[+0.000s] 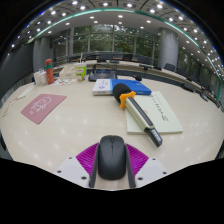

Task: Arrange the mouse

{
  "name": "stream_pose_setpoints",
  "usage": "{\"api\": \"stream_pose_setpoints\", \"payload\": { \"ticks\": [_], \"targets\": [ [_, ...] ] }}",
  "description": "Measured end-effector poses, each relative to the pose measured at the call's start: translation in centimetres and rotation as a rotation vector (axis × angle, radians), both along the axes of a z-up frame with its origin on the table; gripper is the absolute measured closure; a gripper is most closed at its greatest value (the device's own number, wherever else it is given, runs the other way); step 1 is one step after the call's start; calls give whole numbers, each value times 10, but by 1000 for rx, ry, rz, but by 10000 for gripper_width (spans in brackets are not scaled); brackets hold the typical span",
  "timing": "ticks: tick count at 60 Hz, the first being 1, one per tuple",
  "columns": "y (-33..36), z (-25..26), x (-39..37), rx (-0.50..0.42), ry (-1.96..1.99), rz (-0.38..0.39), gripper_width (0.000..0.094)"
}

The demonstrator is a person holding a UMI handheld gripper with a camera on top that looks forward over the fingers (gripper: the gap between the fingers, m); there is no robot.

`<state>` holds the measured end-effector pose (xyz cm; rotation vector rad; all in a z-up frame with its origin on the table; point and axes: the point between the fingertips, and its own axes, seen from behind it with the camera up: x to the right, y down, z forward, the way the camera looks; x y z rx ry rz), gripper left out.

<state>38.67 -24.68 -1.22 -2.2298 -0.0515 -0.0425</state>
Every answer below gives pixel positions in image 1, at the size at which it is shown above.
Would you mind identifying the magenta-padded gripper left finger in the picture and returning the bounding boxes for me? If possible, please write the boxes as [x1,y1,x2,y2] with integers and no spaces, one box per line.
[54,142,100,189]

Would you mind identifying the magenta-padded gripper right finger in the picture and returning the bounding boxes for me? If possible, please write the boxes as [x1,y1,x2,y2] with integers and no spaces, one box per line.
[123,143,169,189]

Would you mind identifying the black computer mouse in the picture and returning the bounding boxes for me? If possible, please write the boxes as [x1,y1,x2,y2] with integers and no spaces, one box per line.
[97,134,128,181]

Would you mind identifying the pink mouse pad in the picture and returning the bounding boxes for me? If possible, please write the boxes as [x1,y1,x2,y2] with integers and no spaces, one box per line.
[20,93,68,125]

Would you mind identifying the handheld microphone with orange collar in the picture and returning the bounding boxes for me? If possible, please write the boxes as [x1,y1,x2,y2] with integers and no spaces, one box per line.
[112,83,164,148]

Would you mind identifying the pale green booklet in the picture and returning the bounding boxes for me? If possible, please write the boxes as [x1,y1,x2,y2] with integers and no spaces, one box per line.
[125,90,184,135]

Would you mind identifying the blue and white book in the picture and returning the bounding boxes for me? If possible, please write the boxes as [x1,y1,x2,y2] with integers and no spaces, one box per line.
[91,78,152,97]

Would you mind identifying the colourful sticker sheet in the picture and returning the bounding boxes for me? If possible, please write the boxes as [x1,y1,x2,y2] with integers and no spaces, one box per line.
[53,78,78,86]

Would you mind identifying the white lidded mug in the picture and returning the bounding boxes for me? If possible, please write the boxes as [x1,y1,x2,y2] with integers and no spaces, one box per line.
[39,69,48,86]

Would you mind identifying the white cardboard box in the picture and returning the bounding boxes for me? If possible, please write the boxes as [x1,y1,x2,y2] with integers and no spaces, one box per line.
[58,63,78,80]

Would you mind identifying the white paper cup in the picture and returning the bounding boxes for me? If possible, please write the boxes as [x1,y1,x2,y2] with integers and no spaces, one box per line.
[33,70,42,86]

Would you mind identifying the dark conference microphone unit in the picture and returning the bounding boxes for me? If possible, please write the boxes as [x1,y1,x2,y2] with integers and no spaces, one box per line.
[88,68,118,82]

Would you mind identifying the green-white cup with straw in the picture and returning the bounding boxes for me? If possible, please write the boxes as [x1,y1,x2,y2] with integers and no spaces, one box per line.
[73,62,88,82]

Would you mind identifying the red drink bottle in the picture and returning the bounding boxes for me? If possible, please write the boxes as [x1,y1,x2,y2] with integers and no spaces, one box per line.
[44,58,55,85]

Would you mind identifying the long curved far desk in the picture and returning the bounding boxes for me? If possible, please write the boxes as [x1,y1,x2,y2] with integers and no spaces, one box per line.
[53,59,224,101]

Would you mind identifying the dark chairs at far desk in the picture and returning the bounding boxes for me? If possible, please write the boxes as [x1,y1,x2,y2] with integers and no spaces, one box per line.
[68,53,208,91]

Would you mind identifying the ceiling lights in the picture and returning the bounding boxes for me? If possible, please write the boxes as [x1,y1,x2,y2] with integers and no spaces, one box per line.
[11,0,223,68]

